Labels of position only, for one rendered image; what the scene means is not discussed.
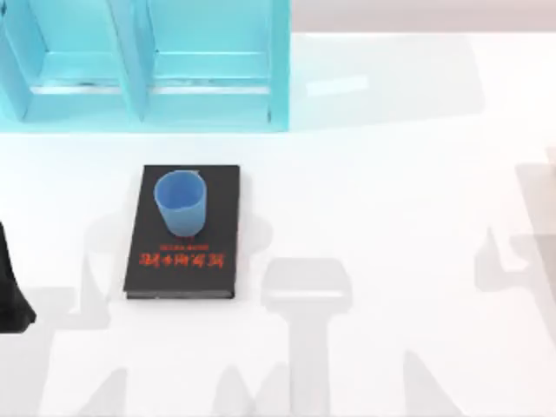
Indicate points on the light blue rack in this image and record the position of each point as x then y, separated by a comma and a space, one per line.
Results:
130, 52

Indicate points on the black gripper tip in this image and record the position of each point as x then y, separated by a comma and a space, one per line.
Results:
11, 295

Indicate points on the black book with red lettering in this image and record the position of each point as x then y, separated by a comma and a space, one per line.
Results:
182, 269

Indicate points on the blue cup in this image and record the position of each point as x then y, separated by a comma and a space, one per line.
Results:
181, 204

